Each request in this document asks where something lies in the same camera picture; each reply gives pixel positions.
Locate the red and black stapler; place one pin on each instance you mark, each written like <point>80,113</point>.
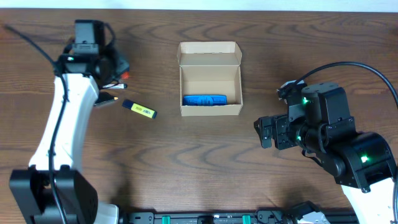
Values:
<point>125,75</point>

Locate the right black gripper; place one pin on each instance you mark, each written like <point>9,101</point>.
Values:
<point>280,124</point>

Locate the blue plastic case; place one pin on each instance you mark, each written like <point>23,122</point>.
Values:
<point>204,100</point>

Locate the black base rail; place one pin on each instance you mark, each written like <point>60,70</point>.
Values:
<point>258,217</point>

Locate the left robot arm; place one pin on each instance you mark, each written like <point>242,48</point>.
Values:
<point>52,189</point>

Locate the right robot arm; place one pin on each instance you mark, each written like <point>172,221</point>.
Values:
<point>318,120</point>

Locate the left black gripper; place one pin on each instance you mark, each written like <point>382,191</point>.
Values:
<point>124,65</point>

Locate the brown cardboard box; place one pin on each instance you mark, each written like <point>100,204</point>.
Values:
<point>210,68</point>

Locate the black whiteboard marker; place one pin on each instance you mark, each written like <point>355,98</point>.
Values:
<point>115,86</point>

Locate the yellow highlighter pen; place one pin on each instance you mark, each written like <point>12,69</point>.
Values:
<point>137,108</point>

